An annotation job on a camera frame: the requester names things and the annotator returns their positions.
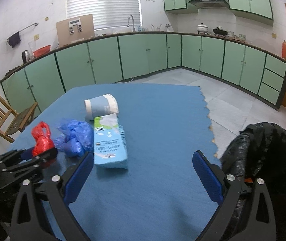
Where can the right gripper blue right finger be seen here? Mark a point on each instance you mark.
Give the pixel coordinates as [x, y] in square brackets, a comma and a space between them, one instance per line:
[210, 176]

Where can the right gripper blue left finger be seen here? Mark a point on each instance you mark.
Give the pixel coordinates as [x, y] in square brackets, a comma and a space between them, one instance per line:
[75, 177]

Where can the red plastic bag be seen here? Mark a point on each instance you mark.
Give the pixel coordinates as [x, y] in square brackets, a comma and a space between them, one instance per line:
[42, 135]

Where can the blue plastic bag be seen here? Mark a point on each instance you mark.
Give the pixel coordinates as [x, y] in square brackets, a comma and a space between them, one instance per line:
[75, 138]

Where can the milk carton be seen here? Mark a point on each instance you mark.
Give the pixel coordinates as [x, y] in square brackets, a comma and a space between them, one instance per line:
[110, 149]

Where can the blue white paper cup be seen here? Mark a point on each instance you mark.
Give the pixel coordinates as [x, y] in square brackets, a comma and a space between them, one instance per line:
[100, 106]

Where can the black trash bin bag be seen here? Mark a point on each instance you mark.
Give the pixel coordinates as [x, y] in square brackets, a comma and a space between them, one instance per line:
[259, 151]

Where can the green lower kitchen cabinets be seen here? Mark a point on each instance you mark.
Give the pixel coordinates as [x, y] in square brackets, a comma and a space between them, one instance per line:
[122, 57]

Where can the wooden chair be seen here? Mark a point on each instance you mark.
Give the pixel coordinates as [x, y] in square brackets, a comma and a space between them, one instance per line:
[12, 121]

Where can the blue foam table mat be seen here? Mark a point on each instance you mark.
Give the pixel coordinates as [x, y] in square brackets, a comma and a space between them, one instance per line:
[159, 196]

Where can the electric kettle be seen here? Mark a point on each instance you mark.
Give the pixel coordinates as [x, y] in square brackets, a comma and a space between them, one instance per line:
[26, 57]

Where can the red basin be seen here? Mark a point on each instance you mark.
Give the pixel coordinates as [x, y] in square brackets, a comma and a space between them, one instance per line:
[42, 51]

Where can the dark hanging towel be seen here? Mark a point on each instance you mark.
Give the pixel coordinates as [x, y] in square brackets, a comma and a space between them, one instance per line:
[14, 40]

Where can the brown cardboard box on counter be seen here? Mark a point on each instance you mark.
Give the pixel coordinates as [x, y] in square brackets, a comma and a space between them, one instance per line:
[75, 29]

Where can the red thermos bottle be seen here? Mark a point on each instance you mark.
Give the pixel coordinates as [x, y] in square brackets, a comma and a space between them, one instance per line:
[284, 50]

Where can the black wok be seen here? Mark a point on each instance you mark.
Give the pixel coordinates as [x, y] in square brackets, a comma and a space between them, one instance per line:
[220, 32]

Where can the white cooking pot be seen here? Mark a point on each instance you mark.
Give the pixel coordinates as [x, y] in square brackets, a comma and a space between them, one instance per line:
[202, 29]

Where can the chrome sink faucet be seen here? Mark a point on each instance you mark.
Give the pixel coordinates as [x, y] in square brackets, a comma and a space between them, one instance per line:
[131, 23]

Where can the range hood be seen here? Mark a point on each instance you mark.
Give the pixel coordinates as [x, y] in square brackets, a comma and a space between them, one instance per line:
[206, 4]

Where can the white window blind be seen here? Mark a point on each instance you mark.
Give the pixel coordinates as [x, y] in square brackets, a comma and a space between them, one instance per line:
[106, 13]

